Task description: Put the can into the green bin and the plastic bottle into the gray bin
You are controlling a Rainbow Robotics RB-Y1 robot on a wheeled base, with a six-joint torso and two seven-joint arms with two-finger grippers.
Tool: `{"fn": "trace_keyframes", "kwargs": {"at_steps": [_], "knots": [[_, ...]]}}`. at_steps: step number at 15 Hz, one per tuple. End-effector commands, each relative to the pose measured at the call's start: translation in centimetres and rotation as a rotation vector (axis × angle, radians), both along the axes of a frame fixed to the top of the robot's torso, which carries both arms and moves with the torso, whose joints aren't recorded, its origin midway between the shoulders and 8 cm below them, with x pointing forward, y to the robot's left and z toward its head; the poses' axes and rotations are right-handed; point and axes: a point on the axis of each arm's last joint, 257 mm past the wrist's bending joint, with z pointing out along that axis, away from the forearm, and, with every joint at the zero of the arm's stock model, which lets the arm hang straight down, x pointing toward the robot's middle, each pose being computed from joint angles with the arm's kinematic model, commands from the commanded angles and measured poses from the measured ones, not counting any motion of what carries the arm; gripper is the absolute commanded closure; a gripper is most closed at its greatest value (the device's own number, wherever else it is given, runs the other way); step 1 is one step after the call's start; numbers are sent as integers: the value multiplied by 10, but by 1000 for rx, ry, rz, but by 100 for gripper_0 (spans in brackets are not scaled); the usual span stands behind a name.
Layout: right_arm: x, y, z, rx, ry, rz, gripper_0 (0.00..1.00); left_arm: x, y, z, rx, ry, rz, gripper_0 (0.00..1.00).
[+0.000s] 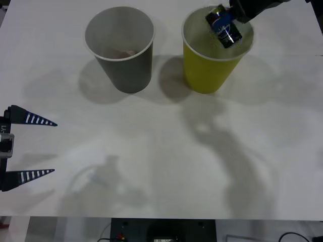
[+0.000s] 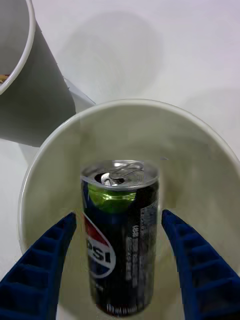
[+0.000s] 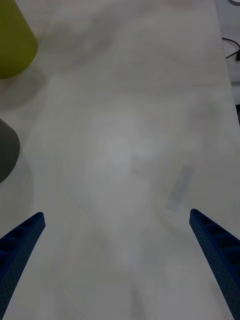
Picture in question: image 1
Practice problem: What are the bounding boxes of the yellow-green plastic bin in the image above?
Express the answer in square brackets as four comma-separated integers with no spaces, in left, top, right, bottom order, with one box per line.
[181,6,255,94]

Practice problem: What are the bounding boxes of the grey plastic bin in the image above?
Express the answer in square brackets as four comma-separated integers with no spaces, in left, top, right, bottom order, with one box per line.
[84,6,155,94]

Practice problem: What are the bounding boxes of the black robot torso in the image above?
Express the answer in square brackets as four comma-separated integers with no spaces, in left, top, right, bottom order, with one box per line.
[110,218,216,242]

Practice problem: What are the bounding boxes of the black drink can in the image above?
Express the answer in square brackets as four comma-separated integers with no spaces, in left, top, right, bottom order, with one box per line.
[204,4,243,49]

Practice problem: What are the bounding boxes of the black cable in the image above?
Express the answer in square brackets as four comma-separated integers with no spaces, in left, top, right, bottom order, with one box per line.
[97,221,113,242]
[279,231,311,242]

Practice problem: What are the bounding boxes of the pale pinkish bottle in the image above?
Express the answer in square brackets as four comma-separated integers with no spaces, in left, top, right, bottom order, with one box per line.
[104,48,138,59]

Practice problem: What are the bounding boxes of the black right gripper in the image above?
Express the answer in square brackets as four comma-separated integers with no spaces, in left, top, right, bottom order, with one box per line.
[213,0,268,27]

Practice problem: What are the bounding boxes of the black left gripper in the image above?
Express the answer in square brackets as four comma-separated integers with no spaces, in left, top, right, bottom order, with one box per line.
[0,104,58,192]

